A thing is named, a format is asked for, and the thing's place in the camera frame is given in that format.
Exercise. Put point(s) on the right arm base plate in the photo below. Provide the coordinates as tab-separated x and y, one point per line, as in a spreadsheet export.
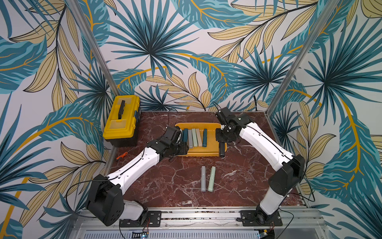
255	218

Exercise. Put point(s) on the mint green pruning pliers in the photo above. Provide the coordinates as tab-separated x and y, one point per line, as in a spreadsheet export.
212	178

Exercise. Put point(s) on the yellow black toolbox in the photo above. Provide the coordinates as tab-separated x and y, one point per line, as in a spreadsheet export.
121	129

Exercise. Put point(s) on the right aluminium frame post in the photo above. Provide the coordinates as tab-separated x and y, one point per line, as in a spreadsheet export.
311	38

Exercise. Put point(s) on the light green pruning pliers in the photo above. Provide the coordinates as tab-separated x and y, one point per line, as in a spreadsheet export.
195	139

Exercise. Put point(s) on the black pruning pliers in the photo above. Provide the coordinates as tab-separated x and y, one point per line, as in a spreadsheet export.
222	149

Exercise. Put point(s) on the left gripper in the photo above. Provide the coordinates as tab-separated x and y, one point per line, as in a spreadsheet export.
184	150

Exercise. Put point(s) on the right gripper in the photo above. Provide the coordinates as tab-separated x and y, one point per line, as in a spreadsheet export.
222	137

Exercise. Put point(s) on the left aluminium frame post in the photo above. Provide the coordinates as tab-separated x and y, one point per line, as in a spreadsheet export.
79	16

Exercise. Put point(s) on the teal pruning pliers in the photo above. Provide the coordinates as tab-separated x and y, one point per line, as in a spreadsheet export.
205	137

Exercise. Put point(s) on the aluminium frame post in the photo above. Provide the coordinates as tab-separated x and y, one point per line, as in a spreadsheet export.
79	16
311	38

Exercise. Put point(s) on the aluminium front rail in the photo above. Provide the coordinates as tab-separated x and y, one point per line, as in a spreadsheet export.
208	223

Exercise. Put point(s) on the yellow plastic storage tray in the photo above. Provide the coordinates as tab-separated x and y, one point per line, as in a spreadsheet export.
212	148

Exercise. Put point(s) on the beige pruning pliers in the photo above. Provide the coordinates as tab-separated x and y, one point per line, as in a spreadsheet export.
199	137

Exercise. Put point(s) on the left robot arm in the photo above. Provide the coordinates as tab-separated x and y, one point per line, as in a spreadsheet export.
105	198

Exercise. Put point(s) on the light grey pruning pliers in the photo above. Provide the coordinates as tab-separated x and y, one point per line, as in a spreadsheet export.
203	179

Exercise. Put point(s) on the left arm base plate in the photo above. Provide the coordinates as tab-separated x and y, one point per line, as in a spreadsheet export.
150	218

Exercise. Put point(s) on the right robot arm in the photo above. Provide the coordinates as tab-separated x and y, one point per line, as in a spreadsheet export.
289	168

